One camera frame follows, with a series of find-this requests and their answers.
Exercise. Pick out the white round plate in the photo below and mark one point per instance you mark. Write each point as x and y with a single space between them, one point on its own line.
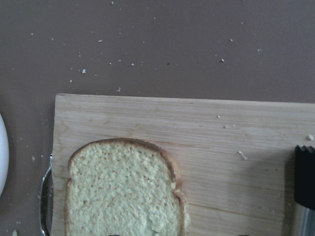
4 155

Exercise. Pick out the wooden cutting board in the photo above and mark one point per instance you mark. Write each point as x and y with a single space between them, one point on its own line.
235 157

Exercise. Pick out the black metal tongs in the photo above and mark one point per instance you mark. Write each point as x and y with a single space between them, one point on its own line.
304 191

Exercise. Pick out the bread slice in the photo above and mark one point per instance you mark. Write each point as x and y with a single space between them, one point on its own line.
124 187

